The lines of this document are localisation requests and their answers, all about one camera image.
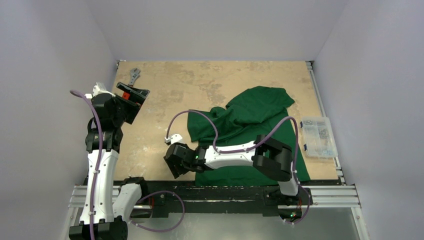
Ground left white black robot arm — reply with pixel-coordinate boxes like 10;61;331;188
68;82;150;240

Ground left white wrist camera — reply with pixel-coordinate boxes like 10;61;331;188
84;82;109;99

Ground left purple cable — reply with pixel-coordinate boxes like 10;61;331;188
69;89;186;240

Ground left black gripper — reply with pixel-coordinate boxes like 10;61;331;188
112;83;149;126

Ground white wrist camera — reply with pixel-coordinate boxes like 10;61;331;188
84;82;109;99
164;133;184;145

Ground clear plastic parts box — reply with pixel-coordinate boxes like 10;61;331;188
300;116;339;159

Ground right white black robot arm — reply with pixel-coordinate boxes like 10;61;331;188
163;134;301;205

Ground green t-shirt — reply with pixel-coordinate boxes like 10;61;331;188
187;86;295;187

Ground purple cable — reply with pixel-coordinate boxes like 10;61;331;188
69;89;186;240
165;110;312;226

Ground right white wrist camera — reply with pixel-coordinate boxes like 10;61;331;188
164;133;184;145

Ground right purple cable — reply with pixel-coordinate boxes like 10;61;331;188
165;110;312;226

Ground red handled adjustable wrench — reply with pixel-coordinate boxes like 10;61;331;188
128;67;141;87

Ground aluminium rail frame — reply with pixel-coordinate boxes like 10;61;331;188
67;60;362;210

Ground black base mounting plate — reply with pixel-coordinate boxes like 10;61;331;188
131;180;313;221

